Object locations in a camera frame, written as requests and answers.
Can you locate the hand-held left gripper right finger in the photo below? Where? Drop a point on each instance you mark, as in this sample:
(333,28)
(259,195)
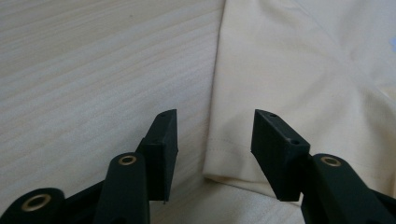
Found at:
(277,155)

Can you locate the pale yellow printed T-shirt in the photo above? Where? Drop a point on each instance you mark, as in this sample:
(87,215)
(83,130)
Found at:
(295,93)

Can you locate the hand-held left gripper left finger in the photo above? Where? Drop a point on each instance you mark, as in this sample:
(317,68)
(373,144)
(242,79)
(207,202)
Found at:
(162,155)

